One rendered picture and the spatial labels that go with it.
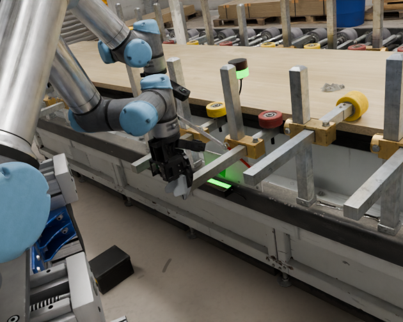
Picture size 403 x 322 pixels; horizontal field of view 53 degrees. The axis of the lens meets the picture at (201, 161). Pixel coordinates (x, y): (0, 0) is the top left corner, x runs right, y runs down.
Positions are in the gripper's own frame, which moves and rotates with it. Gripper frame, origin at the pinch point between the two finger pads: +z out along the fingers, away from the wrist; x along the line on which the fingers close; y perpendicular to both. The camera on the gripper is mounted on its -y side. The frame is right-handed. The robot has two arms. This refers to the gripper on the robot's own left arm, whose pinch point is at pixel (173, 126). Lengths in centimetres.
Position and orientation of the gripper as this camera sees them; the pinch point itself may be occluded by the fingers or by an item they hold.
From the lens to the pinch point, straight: 139.8
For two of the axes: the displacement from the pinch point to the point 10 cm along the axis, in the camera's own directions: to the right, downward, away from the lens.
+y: -8.9, -0.6, 4.4
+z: 1.7, 8.7, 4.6
